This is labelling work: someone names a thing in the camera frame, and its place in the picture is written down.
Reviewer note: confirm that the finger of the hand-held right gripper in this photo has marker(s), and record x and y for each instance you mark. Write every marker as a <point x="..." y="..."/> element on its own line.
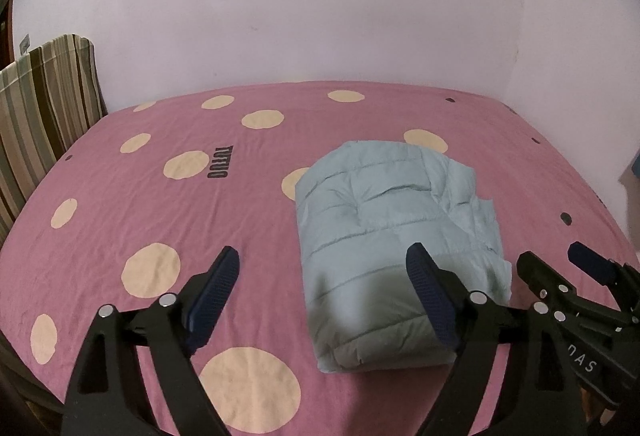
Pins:
<point x="545" y="281"/>
<point x="592" y="261"/>

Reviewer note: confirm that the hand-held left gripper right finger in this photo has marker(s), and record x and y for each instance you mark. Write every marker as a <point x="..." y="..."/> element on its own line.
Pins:
<point x="430" y="298"/>

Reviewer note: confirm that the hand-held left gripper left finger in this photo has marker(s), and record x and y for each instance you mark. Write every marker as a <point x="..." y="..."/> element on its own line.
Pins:
<point x="215" y="298"/>

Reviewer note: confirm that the light blue puffer jacket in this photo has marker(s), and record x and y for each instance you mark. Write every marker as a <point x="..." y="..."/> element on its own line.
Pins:
<point x="380" y="216"/>

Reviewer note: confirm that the blue object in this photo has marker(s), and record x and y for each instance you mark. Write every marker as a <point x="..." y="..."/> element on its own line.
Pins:
<point x="635" y="165"/>

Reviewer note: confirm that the pink dotted bed sheet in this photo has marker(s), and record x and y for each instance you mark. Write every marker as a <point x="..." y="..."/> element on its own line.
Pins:
<point x="150" y="196"/>

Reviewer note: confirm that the striped cushion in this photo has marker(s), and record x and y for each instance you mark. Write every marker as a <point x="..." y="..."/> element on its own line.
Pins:
<point x="45" y="101"/>

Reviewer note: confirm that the wall socket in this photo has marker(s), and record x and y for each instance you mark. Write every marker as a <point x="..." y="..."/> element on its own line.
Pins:
<point x="24" y="44"/>

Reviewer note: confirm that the brown door frame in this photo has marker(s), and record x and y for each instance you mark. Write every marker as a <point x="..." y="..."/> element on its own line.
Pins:
<point x="5" y="34"/>

